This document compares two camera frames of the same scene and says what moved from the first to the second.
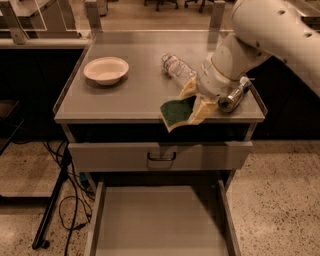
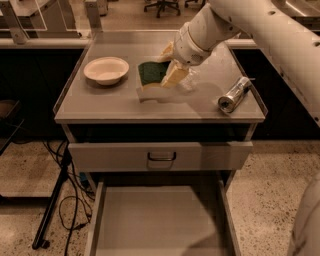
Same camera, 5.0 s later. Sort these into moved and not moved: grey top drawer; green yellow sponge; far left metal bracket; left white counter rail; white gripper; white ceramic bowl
Moved: white gripper; green yellow sponge
Not moved: white ceramic bowl; left white counter rail; far left metal bracket; grey top drawer
